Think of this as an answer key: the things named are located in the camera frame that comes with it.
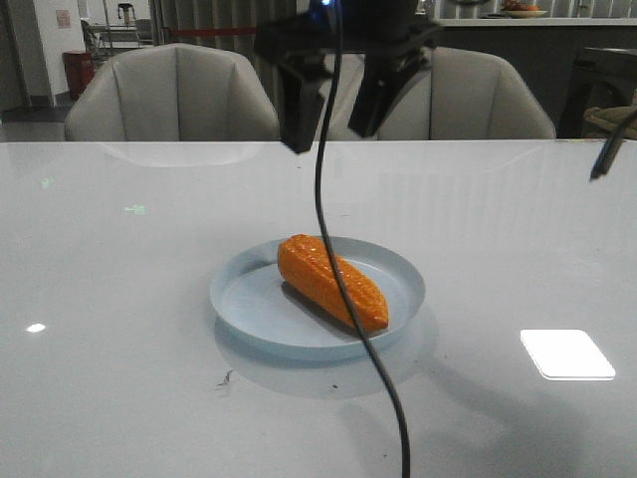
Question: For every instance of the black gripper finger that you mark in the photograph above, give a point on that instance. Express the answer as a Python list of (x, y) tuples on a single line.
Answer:
[(606, 157)]

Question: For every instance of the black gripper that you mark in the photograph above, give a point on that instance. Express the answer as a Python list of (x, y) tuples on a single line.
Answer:
[(298, 46)]

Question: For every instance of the orange toy corn cob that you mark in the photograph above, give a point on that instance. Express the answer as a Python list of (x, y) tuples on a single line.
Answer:
[(304, 264)]

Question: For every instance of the light blue round plate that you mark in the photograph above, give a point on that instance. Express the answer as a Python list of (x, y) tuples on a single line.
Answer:
[(256, 304)]

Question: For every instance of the olive cushion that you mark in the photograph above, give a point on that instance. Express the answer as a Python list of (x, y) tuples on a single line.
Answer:
[(599, 122)]

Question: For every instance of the red barrier belt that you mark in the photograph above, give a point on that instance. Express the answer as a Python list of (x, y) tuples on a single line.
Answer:
[(214, 32)]

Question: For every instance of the dark grey counter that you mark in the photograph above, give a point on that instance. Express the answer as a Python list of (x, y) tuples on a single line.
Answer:
[(542, 51)]

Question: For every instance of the left beige upholstered chair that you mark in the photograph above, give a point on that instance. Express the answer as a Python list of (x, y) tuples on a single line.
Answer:
[(176, 92)]

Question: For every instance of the beige upholstered chair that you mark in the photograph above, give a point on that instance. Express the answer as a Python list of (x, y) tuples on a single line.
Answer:
[(467, 95), (176, 92)]

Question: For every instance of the right beige upholstered chair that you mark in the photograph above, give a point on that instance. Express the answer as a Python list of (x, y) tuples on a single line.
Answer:
[(467, 95)]

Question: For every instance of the fruit bowl on counter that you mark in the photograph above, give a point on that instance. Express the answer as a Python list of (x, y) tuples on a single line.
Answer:
[(521, 10)]

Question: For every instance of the red trash bin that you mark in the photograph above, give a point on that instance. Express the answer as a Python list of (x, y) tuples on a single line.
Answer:
[(80, 70)]

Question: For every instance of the red wall notice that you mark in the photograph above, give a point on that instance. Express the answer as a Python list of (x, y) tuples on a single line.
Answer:
[(63, 18)]

